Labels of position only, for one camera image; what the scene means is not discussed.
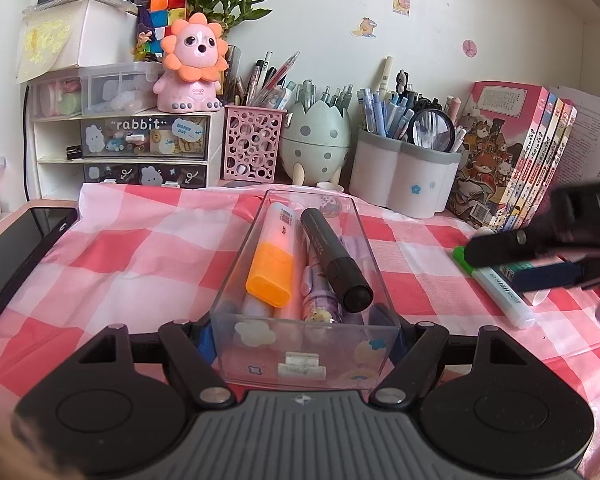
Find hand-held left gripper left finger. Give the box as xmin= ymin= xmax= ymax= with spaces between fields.
xmin=72 ymin=319 xmax=237 ymax=409

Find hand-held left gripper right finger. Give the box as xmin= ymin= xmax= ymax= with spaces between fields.
xmin=367 ymin=304 xmax=527 ymax=409

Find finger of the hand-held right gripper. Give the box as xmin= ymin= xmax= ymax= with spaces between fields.
xmin=465 ymin=219 xmax=565 ymax=269
xmin=500 ymin=259 xmax=600 ymax=294

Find green highlighter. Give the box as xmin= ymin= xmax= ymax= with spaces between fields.
xmin=452 ymin=245 xmax=537 ymax=331

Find clear plastic box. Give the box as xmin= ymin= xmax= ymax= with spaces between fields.
xmin=209 ymin=189 xmax=401 ymax=392

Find white lilac pen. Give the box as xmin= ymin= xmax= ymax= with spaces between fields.
xmin=302 ymin=255 xmax=344 ymax=327

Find black marker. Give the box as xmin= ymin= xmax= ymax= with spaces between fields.
xmin=300 ymin=207 xmax=375 ymax=314

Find orange highlighter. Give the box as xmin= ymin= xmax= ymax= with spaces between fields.
xmin=245 ymin=201 xmax=301 ymax=309

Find white small round object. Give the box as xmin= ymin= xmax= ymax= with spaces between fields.
xmin=522 ymin=287 xmax=554 ymax=307

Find white printed papers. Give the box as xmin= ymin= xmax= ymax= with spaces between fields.
xmin=555 ymin=85 xmax=600 ymax=197

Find pink checked tablecloth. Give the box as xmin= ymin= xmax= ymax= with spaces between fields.
xmin=0 ymin=182 xmax=600 ymax=480

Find grey white flower pen holder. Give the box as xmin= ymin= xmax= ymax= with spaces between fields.
xmin=349 ymin=127 xmax=464 ymax=220

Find black magnifying glass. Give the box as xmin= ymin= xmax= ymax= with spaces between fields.
xmin=409 ymin=108 xmax=457 ymax=154

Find bunch of pens in grey holder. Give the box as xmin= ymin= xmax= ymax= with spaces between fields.
xmin=356 ymin=56 xmax=469 ymax=154

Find green egg-shaped pen holder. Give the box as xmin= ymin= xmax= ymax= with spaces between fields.
xmin=280 ymin=100 xmax=352 ymax=189

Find black phone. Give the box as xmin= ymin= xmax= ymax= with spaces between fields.
xmin=0 ymin=206 xmax=79 ymax=332

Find pink perforated pen holder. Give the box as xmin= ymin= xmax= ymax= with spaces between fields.
xmin=222 ymin=105 xmax=287 ymax=184

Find bunch of pens in egg holder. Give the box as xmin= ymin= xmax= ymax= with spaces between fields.
xmin=295 ymin=79 xmax=356 ymax=114

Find white drawer organizer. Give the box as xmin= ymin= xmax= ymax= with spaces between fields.
xmin=30 ymin=107 xmax=226 ymax=200

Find pink lion toy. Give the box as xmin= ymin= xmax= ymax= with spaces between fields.
xmin=153 ymin=12 xmax=230 ymax=114

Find bunch of pens in pink holder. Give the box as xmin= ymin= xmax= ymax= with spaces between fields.
xmin=227 ymin=50 xmax=301 ymax=111

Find clear stacking bin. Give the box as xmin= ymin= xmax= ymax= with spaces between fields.
xmin=29 ymin=72 xmax=84 ymax=122
xmin=80 ymin=62 xmax=165 ymax=117

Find purple small figurine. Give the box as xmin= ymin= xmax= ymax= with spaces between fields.
xmin=132 ymin=7 xmax=157 ymax=62

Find white storage box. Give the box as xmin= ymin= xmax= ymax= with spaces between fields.
xmin=22 ymin=0 xmax=142 ymax=69

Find colourful puzzle cube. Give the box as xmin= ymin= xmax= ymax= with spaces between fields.
xmin=147 ymin=0 xmax=189 ymax=37

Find yellow printed paper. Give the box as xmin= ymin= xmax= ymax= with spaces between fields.
xmin=16 ymin=15 xmax=67 ymax=85

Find green plant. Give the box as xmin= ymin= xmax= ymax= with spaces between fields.
xmin=185 ymin=0 xmax=274 ymax=42

